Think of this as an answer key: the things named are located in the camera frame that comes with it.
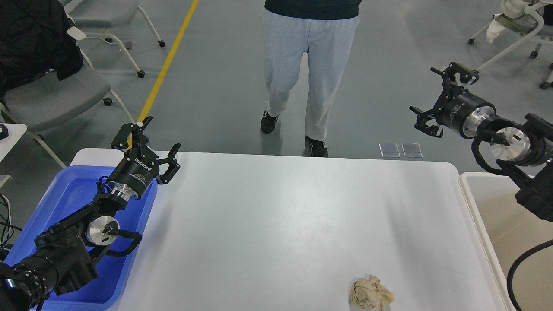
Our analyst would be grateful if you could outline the white chair right background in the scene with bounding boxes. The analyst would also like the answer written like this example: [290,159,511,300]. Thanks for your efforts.
[467,0,553,73]

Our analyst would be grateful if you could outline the black cables at left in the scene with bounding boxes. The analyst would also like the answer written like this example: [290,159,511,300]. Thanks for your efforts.
[0,192,22,249]

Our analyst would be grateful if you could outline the left metal floor plate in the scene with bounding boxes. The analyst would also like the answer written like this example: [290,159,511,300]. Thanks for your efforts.
[378,143,401,158]

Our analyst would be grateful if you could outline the crumpled beige paper ball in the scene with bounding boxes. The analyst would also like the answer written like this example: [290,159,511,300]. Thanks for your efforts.
[348,274,395,311]

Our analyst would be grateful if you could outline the metal floor plate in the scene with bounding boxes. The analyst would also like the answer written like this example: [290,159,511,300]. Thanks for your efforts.
[401,143,423,158]
[378,143,401,158]

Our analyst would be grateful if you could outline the beige plastic bin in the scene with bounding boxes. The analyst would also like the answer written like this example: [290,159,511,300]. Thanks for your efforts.
[460,172,553,311]

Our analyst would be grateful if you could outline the white chair top left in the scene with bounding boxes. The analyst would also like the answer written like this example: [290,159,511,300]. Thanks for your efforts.
[68,0,165,78]

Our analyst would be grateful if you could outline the blue plastic bin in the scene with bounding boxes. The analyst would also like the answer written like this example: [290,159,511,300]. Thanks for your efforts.
[5,165,158,311]

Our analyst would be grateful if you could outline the grey office chair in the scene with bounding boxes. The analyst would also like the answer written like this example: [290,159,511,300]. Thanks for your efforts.
[1,64,136,168]

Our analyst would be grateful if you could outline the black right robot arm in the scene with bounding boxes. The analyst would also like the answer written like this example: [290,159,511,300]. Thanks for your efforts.
[410,62,553,311]

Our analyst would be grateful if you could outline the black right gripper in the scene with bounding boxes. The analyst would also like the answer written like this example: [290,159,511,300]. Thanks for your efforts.
[409,62,496,139]

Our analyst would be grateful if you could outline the white side table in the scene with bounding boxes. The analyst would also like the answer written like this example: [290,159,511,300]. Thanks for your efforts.
[0,123,28,161]

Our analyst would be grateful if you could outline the right metal floor plate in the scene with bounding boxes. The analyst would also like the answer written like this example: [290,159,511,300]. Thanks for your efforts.
[401,143,423,158]

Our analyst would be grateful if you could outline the black jacket on chair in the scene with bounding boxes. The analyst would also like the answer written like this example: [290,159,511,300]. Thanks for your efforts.
[0,0,83,94]

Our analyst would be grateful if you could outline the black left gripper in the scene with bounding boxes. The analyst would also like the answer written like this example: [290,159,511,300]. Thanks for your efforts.
[107,116,181,199]

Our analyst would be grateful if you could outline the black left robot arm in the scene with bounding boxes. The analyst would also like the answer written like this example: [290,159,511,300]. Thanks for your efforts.
[1,116,181,311]

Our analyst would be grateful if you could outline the person in grey trousers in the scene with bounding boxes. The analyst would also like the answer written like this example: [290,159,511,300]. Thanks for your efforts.
[260,0,361,157]

